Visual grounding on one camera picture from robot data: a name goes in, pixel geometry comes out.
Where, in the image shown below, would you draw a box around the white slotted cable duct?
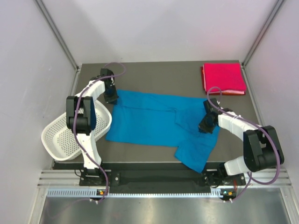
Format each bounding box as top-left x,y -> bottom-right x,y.
47,188 -> 234,198

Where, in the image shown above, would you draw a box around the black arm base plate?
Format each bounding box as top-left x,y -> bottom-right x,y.
79,168 -> 234,193

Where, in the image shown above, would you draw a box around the blue t-shirt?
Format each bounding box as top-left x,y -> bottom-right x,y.
106,90 -> 220,173

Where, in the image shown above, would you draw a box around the folded pink t-shirt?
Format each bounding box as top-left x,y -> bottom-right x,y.
203,63 -> 247,91

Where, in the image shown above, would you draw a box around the white perforated plastic basket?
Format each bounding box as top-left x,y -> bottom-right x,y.
41,100 -> 112,161

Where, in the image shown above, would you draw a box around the left aluminium frame post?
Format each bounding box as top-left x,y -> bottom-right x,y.
33,0 -> 79,70

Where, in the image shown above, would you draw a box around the aluminium front rail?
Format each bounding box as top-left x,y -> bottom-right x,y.
37,168 -> 292,188

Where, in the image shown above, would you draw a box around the folded red t-shirt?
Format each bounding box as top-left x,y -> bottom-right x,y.
200,66 -> 246,96

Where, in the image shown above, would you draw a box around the right aluminium frame post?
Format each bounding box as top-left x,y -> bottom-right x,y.
241,0 -> 286,68

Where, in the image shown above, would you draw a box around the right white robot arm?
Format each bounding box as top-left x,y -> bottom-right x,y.
199,98 -> 285,185

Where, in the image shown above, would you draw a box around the aluminium frame post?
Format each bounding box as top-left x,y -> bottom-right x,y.
33,0 -> 79,70
241,0 -> 286,68

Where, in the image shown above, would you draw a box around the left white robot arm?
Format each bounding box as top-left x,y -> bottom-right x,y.
66,68 -> 119,186

